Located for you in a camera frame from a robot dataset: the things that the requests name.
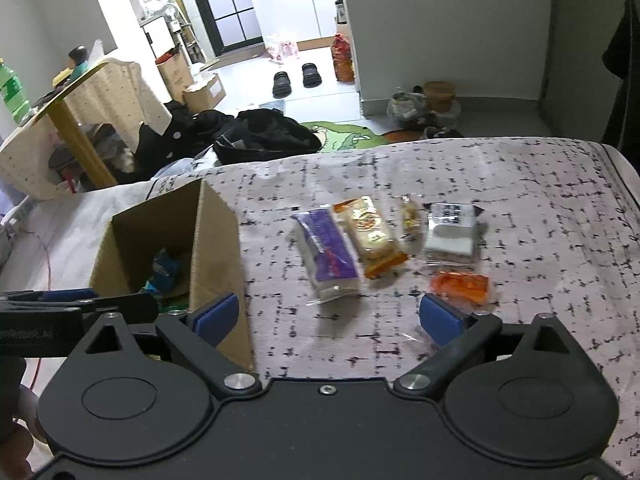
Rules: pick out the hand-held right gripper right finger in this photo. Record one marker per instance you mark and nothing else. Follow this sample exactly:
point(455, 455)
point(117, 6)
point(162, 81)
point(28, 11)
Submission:
point(442, 322)

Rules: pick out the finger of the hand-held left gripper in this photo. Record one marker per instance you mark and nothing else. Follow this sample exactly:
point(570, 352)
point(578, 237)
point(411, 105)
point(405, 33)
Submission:
point(125, 307)
point(67, 295)

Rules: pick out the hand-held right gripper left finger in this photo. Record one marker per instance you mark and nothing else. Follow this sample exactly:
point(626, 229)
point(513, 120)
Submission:
point(217, 317)

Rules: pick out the small orange packet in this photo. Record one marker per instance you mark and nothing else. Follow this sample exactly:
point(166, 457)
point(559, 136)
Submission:
point(460, 285)

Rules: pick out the blue snack packet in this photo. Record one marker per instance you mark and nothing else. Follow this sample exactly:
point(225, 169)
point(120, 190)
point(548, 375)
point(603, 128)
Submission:
point(165, 265)

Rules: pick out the white packet with black label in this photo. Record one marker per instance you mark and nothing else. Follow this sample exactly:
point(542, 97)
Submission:
point(450, 240)

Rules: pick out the clear nut packet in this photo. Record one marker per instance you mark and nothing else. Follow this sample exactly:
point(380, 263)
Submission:
point(411, 220)

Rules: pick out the orange bread packet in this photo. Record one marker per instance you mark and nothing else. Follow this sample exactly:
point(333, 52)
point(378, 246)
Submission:
point(370, 232)

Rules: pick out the purple snack packet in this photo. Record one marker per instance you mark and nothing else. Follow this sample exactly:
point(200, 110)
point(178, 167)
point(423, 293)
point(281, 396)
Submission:
point(327, 247)

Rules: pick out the person's left hand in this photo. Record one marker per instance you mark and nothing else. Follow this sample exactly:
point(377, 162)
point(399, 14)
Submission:
point(17, 440)

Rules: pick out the yellow wooden table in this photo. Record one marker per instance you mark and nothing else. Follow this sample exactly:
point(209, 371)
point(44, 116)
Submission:
point(80, 145)

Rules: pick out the black clothing pile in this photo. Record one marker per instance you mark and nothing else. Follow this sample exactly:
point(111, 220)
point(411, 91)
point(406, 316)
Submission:
point(170, 135)

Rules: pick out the black backpack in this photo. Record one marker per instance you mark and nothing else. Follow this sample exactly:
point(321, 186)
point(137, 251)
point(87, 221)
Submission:
point(270, 135)

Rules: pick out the cream dotted tablecloth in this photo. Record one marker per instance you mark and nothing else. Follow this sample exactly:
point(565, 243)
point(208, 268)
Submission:
point(120, 95)

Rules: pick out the green cartoon floor mat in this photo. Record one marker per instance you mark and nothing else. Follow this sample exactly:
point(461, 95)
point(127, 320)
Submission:
point(345, 137)

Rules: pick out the green plastic bottle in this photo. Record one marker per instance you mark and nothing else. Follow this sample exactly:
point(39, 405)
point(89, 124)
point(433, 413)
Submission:
point(12, 92)

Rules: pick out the yellow sponge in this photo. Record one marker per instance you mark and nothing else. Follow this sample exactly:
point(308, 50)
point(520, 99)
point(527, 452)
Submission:
point(61, 76)

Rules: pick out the clear plastic trash bag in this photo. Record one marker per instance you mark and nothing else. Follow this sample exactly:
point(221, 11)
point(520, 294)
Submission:
point(406, 106)

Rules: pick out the small cardboard floor box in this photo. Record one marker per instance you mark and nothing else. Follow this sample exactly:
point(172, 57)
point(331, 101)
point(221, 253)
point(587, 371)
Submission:
point(205, 92)

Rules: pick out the green figurine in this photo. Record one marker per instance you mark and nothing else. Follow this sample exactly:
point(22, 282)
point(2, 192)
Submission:
point(78, 60)

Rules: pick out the tall cardboard floor box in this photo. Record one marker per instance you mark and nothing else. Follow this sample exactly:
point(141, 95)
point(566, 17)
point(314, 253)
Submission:
point(174, 75)

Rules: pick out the black slipper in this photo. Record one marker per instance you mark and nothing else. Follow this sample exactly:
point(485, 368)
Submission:
point(311, 75)
point(282, 85)

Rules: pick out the pink printed plastic bag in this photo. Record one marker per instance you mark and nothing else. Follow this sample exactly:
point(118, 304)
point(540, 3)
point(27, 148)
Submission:
point(281, 49)

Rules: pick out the hanging black jacket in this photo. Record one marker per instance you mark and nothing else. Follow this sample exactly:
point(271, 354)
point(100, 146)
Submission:
point(625, 85)

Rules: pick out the grey door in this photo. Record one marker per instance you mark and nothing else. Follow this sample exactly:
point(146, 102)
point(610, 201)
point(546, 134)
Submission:
point(580, 50)

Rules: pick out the black-framed glass door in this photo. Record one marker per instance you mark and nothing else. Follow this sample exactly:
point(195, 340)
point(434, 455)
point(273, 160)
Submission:
point(230, 10)

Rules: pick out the white cabinet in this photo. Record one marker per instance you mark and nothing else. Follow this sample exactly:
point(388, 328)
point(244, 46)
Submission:
point(290, 5)

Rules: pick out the dark bottle with white label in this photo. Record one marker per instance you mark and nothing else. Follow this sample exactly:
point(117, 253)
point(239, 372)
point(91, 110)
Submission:
point(340, 10)

